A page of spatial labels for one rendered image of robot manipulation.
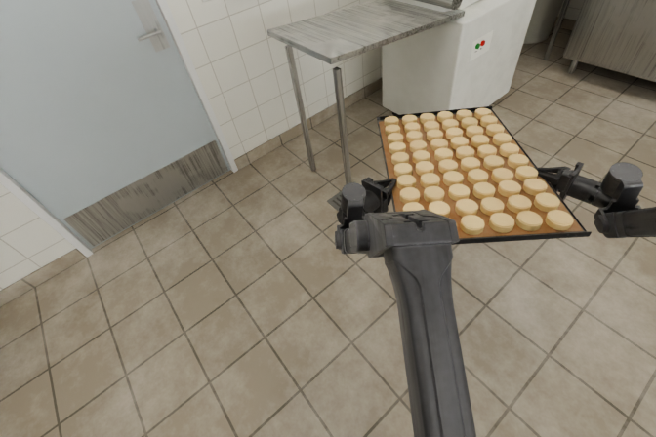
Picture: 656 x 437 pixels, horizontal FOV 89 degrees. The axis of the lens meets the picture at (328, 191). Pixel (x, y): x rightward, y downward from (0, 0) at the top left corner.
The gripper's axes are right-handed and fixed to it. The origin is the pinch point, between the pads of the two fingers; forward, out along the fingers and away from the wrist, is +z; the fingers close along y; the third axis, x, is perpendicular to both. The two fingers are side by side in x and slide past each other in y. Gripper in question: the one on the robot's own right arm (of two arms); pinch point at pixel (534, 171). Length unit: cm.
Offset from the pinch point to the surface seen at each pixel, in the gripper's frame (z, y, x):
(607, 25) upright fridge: 36, -30, -237
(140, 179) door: 192, -61, 65
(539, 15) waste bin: 99, -41, -286
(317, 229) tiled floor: 98, -91, 4
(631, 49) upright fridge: 17, -43, -236
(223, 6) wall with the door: 176, 21, -15
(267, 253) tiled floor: 108, -93, 35
